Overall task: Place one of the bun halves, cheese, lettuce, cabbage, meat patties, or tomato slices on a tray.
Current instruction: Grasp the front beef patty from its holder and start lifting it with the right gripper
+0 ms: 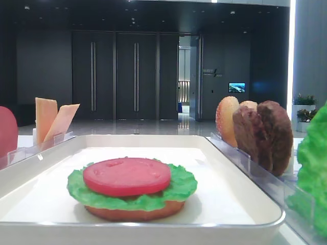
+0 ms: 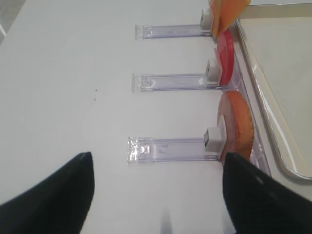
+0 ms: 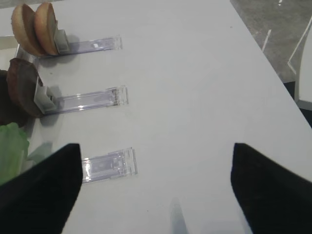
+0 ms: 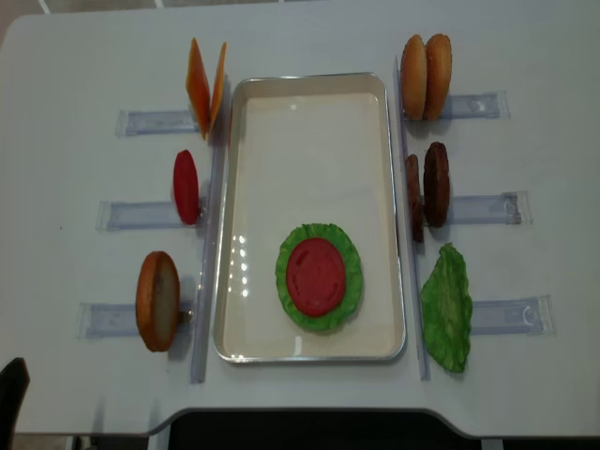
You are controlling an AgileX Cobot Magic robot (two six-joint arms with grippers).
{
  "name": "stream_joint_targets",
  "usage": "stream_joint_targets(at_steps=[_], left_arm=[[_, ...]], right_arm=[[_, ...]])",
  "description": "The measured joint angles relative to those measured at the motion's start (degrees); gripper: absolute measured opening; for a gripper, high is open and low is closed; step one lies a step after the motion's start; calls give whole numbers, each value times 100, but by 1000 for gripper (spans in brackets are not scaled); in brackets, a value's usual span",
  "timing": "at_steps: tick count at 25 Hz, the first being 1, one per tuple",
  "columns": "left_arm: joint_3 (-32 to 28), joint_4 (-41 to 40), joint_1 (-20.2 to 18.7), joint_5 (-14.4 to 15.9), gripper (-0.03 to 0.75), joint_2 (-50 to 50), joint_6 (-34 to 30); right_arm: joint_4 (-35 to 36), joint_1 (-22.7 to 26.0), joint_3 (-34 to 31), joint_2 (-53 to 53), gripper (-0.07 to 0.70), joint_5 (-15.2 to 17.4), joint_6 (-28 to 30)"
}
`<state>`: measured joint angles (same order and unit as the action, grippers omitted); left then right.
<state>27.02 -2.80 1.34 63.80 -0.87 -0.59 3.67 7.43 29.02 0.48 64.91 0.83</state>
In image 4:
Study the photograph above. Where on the brown meat patty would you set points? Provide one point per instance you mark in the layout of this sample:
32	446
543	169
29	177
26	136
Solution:
414	198
436	185

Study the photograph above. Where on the red tomato slice on tray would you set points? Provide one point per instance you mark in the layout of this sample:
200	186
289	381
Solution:
315	277

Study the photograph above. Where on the green lettuce leaf on tray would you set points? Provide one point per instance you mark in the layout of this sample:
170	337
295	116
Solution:
353	270

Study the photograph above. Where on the upright red tomato slice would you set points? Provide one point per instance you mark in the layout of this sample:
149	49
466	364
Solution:
186	188

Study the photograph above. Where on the bread slice lower left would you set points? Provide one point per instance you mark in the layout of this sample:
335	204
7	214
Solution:
157	301

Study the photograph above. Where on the upright green lettuce leaf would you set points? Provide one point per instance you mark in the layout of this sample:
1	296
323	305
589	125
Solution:
447	310

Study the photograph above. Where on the right orange cheese slice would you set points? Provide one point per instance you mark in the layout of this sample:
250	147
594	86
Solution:
217	89

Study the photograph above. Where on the orange cheese slice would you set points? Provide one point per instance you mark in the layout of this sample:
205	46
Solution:
198	89
217	89

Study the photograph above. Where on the left orange cheese slice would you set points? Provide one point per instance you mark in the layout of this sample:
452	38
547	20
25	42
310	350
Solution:
198	89

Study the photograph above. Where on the metal baking tray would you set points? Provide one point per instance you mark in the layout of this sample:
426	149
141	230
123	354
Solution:
308	157

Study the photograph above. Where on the left bun half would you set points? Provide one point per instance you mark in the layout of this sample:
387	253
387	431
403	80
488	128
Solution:
413	78

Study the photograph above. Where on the bun half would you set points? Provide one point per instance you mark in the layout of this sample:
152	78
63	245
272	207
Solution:
439	72
413	78

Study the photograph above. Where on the right bun half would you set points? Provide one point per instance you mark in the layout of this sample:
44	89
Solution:
439	72

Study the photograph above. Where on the black chair corner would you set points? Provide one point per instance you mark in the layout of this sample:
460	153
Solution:
14	381

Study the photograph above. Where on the clear long rail left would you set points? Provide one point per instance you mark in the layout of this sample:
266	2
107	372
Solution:
212	239

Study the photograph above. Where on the clear long rail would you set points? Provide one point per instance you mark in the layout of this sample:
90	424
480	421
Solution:
212	239
422	354

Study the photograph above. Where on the clear long rail right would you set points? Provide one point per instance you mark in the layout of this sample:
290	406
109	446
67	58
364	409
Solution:
422	354

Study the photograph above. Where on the clear holder rail middle left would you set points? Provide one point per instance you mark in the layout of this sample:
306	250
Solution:
122	216

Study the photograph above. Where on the clear holder rail upper left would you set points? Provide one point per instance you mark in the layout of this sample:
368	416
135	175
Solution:
138	123

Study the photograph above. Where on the clear holder rail lower left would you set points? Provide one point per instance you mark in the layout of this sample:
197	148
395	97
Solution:
96	321

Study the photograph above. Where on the clear holder rail lower right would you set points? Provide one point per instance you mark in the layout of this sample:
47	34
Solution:
531	316

